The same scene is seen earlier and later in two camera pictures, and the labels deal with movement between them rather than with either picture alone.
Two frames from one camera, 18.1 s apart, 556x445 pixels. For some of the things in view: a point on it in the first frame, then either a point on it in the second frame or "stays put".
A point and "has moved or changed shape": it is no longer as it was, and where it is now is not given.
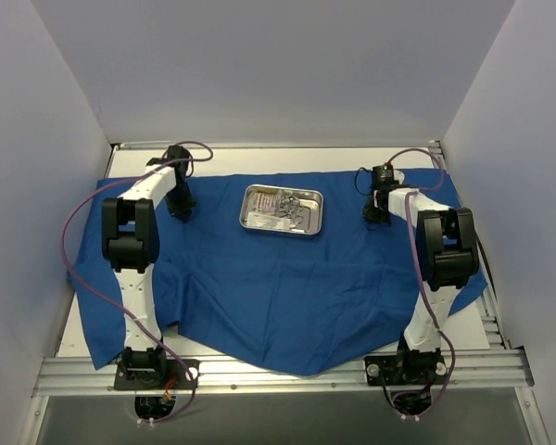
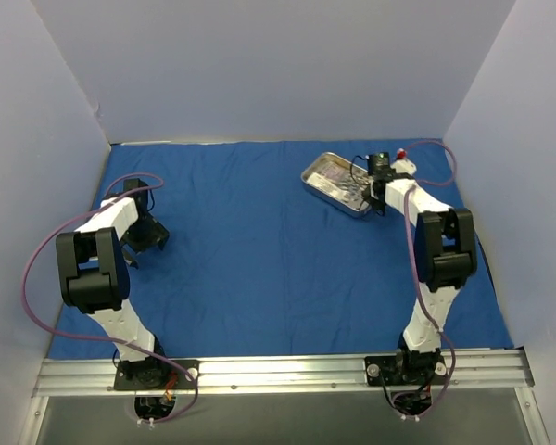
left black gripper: [181, 204] to [153, 236]
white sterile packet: [263, 220] to [329, 185]
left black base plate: [176, 376] stays put
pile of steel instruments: [291, 208] to [353, 189]
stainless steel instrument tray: [282, 209] to [342, 183]
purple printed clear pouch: [265, 202] to [337, 170]
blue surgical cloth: [281, 268] has moved or changed shape
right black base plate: [403, 370] stays put
